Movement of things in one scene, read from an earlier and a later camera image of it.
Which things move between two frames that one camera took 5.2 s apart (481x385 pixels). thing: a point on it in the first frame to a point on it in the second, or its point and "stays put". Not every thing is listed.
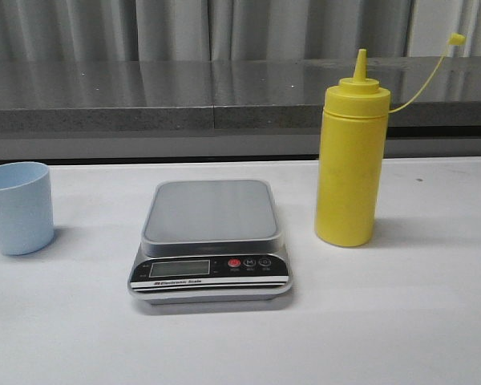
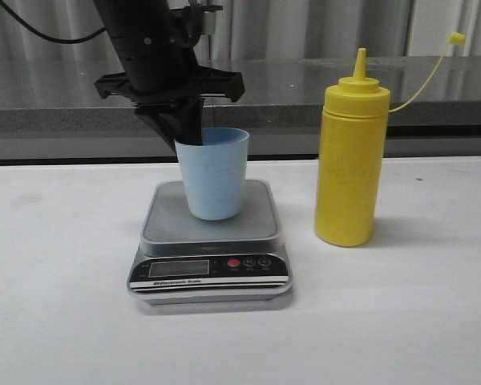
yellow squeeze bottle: (352, 147) stays put
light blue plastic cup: (18, 207) to (215, 172)
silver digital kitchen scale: (212, 242) stays put
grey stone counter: (227, 109) stays put
